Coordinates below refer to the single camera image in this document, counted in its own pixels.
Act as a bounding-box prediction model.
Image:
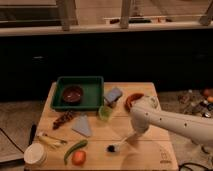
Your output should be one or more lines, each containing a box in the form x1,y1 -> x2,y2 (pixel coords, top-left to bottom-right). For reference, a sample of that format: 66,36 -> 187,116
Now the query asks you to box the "orange red tomato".
72,150 -> 86,165

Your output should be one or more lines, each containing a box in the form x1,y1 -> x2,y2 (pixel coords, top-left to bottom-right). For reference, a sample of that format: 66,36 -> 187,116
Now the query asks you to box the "pile of small bottles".
178,89 -> 213,119

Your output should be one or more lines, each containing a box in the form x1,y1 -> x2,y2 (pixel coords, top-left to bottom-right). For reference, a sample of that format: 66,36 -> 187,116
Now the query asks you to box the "grey triangular cloth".
72,115 -> 92,137

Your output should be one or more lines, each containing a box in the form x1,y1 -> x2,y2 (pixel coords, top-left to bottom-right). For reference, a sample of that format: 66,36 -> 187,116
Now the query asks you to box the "green cucumber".
63,139 -> 88,165

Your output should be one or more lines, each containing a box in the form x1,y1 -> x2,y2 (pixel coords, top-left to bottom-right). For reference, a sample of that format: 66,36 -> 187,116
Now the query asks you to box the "black cable on floor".
0,123 -> 38,166

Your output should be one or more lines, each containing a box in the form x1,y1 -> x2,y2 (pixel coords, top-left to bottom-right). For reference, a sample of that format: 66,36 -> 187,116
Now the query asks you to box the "dark brown bowl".
62,86 -> 83,103

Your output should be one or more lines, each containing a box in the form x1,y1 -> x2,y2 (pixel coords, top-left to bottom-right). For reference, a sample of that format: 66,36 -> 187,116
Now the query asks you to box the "blue grey sponge block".
104,87 -> 123,106

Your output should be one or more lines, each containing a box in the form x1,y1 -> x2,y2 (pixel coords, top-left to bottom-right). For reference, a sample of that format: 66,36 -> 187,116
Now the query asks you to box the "brown dried corn cob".
53,111 -> 76,130

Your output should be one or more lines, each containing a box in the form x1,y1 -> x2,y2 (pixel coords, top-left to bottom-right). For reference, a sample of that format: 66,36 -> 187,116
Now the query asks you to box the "white handled dish brush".
106,136 -> 130,153

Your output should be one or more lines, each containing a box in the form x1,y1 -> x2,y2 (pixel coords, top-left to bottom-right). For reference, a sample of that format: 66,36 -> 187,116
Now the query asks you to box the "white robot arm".
125,94 -> 213,147

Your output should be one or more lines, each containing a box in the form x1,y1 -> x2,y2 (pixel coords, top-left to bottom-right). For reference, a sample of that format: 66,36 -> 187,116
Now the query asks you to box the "green plastic tray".
51,76 -> 104,111

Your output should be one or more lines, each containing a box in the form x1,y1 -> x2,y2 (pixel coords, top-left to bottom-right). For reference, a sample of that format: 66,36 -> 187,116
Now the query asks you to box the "orange clay bowl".
124,93 -> 144,112

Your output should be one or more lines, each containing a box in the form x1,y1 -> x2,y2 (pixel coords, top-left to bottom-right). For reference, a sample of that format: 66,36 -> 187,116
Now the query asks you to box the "small green cup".
98,106 -> 112,121

